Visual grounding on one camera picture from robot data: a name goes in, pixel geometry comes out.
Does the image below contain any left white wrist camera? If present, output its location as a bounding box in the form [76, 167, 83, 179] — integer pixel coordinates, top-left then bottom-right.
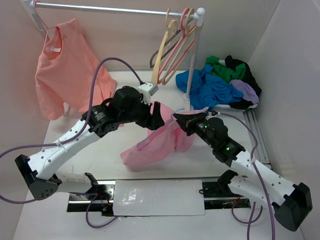
[137, 81, 159, 99]

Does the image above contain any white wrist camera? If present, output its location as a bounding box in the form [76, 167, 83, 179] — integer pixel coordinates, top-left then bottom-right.
[137, 81, 159, 99]
[208, 110, 221, 117]

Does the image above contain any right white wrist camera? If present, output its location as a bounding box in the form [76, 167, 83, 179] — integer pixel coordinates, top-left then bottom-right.
[208, 110, 221, 117]

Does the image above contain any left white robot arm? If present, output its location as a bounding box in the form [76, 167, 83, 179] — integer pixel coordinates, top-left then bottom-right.
[15, 82, 165, 201]

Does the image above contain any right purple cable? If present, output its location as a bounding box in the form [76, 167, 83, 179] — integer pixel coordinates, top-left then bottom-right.
[217, 112, 277, 240]

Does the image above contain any pink t shirt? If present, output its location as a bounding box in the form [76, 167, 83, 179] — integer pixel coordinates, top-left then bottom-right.
[120, 104, 195, 170]

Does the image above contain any tan plastic hanger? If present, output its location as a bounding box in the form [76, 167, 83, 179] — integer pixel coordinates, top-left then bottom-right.
[161, 7, 198, 86]

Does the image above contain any blue t shirt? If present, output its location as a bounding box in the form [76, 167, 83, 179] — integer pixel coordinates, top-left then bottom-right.
[189, 65, 243, 110]

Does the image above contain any pink hanger under orange shirt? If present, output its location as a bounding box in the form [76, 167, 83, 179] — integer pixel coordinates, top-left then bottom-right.
[32, 0, 56, 42]

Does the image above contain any lavender garment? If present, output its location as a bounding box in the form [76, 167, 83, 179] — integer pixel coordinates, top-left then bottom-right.
[230, 79, 259, 105]

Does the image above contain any blue wire hanger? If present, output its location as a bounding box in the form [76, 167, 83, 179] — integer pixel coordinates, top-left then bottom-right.
[170, 108, 185, 120]

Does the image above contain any salmon orange t shirt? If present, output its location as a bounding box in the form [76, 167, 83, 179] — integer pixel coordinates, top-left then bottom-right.
[35, 18, 117, 121]

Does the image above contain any pink plastic hanger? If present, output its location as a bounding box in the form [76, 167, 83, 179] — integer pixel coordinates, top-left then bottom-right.
[157, 7, 197, 83]

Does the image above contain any beige plastic hanger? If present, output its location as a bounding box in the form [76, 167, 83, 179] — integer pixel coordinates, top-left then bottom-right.
[151, 8, 179, 84]

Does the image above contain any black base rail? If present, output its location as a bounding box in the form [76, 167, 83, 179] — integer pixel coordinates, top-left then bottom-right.
[66, 177, 251, 217]

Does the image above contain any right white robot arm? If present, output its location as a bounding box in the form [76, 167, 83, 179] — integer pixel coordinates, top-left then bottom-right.
[173, 112, 313, 232]

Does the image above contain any green t shirt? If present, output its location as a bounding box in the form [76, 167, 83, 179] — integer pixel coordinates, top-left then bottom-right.
[205, 56, 246, 84]

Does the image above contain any black garment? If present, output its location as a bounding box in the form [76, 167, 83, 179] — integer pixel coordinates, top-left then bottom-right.
[225, 55, 262, 110]

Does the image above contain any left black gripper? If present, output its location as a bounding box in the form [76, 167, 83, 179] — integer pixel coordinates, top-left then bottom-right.
[119, 95, 165, 131]

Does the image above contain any white clothes rack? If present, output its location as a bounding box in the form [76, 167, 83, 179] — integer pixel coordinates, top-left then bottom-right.
[22, 0, 205, 111]

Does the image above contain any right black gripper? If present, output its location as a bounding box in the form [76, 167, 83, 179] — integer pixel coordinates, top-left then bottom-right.
[173, 111, 217, 149]

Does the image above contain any brown grey hanger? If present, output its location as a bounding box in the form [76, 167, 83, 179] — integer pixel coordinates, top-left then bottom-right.
[149, 22, 186, 69]

